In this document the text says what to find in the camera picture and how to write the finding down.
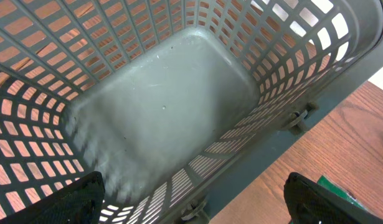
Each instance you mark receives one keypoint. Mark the green 3M gloves package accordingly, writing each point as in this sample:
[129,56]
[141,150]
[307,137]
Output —
[339,191]

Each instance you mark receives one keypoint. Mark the grey plastic mesh basket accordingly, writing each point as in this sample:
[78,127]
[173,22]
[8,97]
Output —
[178,104]

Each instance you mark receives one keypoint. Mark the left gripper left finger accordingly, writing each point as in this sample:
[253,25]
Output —
[78,203]

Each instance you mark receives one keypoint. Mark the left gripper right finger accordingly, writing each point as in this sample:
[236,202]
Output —
[308,202]

